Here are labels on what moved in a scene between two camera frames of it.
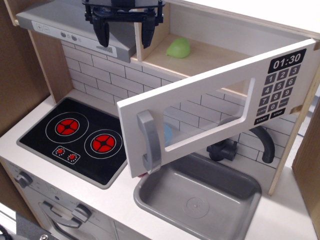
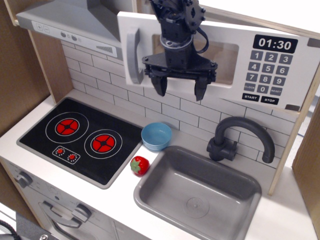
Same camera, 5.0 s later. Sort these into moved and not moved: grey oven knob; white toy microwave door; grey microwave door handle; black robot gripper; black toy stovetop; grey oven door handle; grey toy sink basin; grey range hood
Moved: black robot gripper; white toy microwave door; grey microwave door handle
Not moved: black toy stovetop; grey range hood; grey oven knob; grey oven door handle; grey toy sink basin
